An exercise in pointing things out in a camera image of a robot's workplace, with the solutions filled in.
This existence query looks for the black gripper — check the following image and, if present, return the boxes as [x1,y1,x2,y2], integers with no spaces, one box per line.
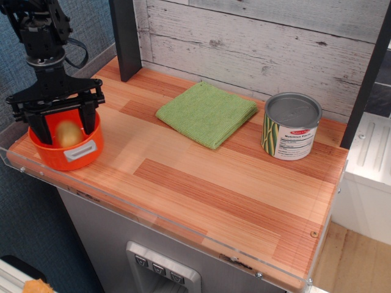
[6,68,105,145]

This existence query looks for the yellow toy potato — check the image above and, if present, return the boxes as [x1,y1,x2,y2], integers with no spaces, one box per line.
[56,121,84,148]

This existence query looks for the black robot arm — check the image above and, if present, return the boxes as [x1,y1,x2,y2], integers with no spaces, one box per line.
[1,1,105,145]

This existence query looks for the clear acrylic edge guard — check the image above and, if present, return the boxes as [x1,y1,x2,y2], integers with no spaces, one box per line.
[7,60,347,292]

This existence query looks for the folded green cloth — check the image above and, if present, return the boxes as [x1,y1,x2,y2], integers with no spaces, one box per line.
[156,82,258,150]

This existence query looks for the grey toy fridge front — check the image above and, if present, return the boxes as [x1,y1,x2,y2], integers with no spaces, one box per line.
[59,190,282,292]

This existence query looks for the silver dispenser panel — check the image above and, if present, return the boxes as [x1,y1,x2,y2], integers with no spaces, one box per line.
[126,241,202,292]

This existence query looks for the toy corn can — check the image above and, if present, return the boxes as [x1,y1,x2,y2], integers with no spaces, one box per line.
[261,92,323,161]

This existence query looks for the white toy sink unit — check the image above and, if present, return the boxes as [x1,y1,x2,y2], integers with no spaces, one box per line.
[332,113,390,244]

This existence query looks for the orange pot with grey handles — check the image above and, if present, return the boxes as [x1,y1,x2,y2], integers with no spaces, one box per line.
[28,109,104,171]

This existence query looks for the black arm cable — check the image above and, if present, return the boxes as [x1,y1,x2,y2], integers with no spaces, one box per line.
[64,37,89,70]

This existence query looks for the dark grey left post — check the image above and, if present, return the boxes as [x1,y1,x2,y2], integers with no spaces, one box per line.
[109,0,142,82]

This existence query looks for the dark grey post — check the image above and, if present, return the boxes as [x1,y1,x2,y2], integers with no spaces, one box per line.
[109,0,142,82]
[340,2,390,150]

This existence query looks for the dark grey right post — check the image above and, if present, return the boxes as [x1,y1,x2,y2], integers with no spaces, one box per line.
[340,2,390,150]

